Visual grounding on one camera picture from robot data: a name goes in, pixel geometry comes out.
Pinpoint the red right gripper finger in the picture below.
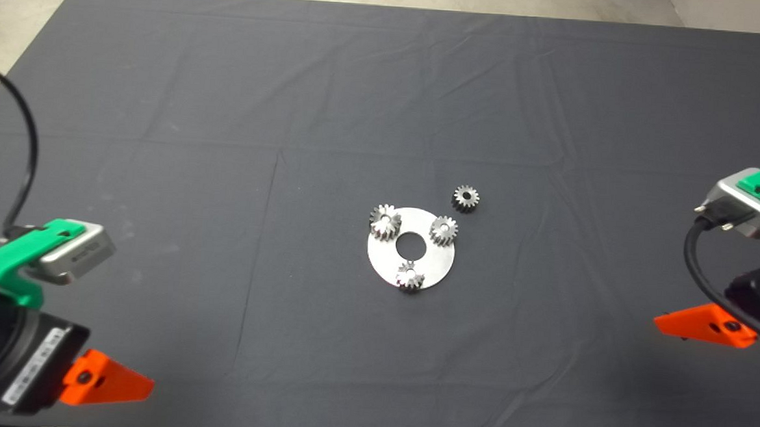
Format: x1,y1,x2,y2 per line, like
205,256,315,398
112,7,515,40
653,301,760,350

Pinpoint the larger steel gear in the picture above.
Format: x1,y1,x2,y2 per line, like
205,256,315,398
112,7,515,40
368,203,404,243

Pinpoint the green left camera mount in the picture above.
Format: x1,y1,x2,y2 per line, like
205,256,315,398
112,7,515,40
0,215,88,313

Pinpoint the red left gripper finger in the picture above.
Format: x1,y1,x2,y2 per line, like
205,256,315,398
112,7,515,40
61,348,157,411

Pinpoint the small steel gear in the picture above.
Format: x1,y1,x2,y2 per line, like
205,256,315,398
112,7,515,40
451,183,481,214
429,214,461,248
394,260,427,294

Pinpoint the thin black left camera cable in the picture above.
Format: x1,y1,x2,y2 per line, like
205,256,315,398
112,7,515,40
0,57,57,244

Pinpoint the silver camera box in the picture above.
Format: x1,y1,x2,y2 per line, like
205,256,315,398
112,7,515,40
37,220,118,289
692,166,760,239

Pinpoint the silver right camera box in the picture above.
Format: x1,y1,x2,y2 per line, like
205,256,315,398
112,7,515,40
692,166,760,239

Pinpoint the silver left camera box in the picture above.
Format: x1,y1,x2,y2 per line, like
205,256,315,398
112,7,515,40
37,220,118,289

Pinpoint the dark grey table cloth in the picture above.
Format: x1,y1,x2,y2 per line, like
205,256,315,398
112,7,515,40
0,0,760,427

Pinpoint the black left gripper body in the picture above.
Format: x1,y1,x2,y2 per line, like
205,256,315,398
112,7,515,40
0,309,92,419

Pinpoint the round metal plate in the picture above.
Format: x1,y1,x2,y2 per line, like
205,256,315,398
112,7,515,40
364,205,459,291

